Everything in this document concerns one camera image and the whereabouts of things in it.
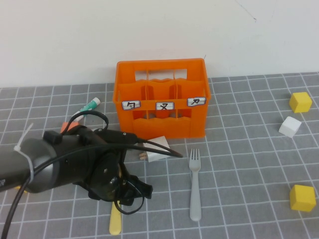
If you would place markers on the grey plastic fork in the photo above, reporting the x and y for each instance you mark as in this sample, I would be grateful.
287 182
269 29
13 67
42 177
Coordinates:
195 199

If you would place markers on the white green glue stick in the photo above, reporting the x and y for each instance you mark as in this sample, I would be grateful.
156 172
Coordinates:
91 105

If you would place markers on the white power adapter plug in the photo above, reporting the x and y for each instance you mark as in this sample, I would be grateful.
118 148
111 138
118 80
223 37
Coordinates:
157 158

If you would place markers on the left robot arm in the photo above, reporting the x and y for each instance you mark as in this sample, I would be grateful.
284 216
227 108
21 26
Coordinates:
42 154

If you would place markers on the white label with fork character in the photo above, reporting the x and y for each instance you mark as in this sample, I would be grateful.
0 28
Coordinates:
164 106

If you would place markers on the yellow cube block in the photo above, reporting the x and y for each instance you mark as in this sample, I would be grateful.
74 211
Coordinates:
302 198
300 102

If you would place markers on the salmon orange house-shaped block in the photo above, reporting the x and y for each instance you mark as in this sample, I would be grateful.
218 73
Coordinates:
64 127

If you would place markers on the orange plastic cutlery holder crate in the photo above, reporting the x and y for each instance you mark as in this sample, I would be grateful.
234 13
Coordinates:
159 129

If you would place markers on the white cube block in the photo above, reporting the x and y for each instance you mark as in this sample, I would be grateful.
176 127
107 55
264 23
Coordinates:
289 127

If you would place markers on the white label with spoon character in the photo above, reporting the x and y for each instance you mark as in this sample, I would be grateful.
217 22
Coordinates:
131 105

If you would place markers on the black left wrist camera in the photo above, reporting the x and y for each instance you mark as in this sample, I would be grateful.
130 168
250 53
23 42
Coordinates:
114 135

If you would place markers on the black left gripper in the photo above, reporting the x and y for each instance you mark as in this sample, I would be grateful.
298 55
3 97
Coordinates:
107 176

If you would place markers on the white label with knife character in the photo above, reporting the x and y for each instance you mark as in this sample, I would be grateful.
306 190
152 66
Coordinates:
196 101

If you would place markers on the grey checked tablecloth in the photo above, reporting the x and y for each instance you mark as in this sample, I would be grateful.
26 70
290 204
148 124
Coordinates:
236 174

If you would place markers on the white zip tie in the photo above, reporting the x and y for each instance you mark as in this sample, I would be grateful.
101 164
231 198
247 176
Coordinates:
25 159

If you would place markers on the yellow plastic knife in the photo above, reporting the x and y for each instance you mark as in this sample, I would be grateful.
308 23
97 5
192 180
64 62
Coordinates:
115 224

